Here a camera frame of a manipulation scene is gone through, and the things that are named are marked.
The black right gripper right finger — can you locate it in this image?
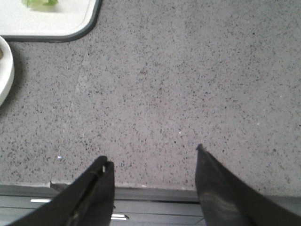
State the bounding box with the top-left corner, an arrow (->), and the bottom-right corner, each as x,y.
195,144 -> 301,226

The green lettuce leaf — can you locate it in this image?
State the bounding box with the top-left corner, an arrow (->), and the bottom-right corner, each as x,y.
22,0 -> 58,8

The white cutting board grey rim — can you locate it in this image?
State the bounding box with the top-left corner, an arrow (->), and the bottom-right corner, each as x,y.
0,0 -> 102,42

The white round plate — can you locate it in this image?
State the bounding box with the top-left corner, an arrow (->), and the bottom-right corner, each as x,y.
0,37 -> 15,105

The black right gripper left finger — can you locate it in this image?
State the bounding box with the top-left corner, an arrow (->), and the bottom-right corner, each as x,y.
11,156 -> 115,226

